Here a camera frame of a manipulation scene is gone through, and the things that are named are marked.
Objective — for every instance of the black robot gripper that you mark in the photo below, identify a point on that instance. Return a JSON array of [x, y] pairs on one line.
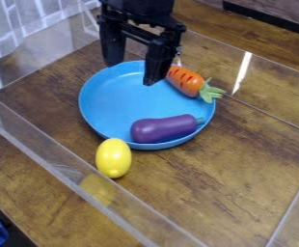
[[144, 21]]

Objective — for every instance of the orange toy carrot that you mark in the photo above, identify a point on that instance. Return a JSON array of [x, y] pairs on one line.
[[192, 84]]

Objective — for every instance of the blue round plastic tray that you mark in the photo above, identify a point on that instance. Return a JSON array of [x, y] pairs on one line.
[[115, 99]]

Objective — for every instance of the purple toy eggplant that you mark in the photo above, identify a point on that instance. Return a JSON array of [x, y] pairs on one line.
[[148, 131]]

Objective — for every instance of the white checkered curtain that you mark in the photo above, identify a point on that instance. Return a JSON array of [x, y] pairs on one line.
[[27, 17]]

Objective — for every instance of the yellow toy lemon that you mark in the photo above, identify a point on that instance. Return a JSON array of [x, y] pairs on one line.
[[112, 157]]

